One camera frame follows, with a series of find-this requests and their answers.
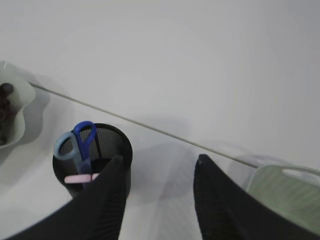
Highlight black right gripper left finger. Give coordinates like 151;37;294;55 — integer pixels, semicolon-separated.
11;155;127;240

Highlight pink safety scissors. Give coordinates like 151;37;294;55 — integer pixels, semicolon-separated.
64;173;99;184

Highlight blue safety scissors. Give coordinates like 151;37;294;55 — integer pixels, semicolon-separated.
53;121;97;175

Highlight black mesh pen holder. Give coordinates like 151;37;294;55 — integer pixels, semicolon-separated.
52;123;133;198

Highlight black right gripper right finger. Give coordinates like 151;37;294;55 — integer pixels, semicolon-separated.
193;154;320;240

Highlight green woven plastic basket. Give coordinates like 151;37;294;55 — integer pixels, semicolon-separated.
246;164;320;235

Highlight pale green wavy plate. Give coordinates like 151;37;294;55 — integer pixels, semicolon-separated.
0;60;36;149

